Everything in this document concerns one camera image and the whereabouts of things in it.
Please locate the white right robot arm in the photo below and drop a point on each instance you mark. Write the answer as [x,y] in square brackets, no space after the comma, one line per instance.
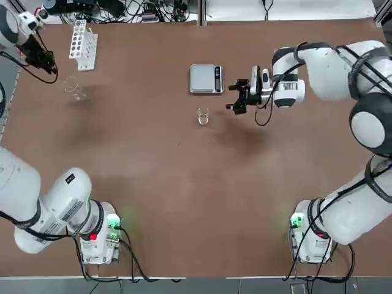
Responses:
[337,70]

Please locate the glass test tube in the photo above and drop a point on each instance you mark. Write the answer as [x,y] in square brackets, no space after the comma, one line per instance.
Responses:
[91,30]

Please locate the small glass beaker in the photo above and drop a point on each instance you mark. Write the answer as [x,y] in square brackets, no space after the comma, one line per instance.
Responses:
[203,117]

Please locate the black monitor stand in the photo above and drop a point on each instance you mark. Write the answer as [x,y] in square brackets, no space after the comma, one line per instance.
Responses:
[111,9]

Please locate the silver digital balance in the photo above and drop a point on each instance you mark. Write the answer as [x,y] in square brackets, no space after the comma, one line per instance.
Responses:
[203,78]

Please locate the white test tube rack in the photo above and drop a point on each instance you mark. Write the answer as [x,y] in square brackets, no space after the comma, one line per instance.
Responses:
[81,46]

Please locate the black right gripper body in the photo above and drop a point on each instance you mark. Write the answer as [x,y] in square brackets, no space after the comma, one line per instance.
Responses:
[253,97]

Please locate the large glass beaker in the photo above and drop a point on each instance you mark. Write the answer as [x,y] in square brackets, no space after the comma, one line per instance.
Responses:
[73,87]

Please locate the grey floor socket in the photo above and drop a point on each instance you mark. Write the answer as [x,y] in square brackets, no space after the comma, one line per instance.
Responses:
[297,288]

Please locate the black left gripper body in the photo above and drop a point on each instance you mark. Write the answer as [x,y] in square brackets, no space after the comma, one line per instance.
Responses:
[32,52]

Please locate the aluminium frame post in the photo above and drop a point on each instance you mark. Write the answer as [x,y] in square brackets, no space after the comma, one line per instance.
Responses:
[202,12]
[382,12]

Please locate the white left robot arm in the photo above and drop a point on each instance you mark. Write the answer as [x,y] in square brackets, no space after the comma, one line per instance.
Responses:
[61,202]

